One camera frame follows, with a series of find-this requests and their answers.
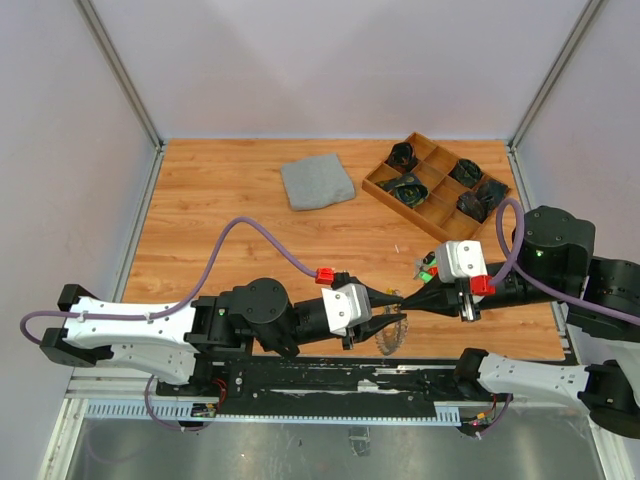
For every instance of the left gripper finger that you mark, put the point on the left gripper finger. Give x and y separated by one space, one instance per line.
377 323
378 299

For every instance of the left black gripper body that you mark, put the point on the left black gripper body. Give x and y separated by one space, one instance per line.
306 330

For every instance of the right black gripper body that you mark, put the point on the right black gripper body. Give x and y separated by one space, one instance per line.
513 288

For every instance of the green capped key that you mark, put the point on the green capped key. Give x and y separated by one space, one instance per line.
426 268

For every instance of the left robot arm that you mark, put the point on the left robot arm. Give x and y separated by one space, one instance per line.
168 340

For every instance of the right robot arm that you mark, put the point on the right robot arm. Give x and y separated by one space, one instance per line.
548 258

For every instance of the rolled dark tie lower right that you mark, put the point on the rolled dark tie lower right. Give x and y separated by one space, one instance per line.
479 204

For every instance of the rolled dark tie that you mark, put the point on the rolled dark tie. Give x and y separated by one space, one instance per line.
479 204
408 189
466 172
402 157

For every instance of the wooden compartment tray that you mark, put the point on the wooden compartment tray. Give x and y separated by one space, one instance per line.
438 215

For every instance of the rolled dark tie centre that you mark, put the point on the rolled dark tie centre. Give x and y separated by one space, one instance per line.
408 189

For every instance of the folded grey cloth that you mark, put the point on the folded grey cloth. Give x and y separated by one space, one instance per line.
316 182

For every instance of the rolled dark tie top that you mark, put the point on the rolled dark tie top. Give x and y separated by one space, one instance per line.
402 157

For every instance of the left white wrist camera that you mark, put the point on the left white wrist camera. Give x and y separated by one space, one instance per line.
346 307

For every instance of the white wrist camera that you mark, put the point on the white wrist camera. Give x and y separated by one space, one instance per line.
346 307
459 260

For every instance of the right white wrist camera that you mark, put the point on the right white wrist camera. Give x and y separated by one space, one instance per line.
459 260

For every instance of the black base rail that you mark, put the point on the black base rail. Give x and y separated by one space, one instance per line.
325 387

